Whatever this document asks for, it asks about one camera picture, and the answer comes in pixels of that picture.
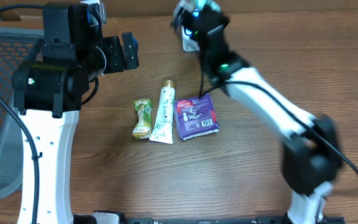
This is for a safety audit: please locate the white barcode scanner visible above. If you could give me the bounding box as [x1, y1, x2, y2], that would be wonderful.
[181, 26, 200, 52]

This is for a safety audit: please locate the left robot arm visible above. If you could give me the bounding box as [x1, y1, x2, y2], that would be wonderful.
[12, 1, 139, 223]

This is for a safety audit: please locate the white tube gold cap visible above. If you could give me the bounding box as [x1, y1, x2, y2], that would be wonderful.
[149, 80, 176, 144]

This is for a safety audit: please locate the grey plastic shopping basket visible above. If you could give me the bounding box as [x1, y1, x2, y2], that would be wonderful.
[0, 27, 44, 198]

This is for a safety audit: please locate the green yellow snack pouch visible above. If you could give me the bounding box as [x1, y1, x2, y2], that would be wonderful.
[132, 98, 153, 139]

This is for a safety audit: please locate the purple pad package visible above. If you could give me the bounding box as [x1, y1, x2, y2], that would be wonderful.
[174, 93, 220, 141]

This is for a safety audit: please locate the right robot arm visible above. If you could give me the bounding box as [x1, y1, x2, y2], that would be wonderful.
[172, 1, 345, 223]

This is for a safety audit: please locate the mint green snack packet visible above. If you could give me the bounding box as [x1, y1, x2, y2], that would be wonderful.
[193, 0, 221, 12]

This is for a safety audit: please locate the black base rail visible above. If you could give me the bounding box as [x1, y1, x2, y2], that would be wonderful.
[73, 210, 345, 224]

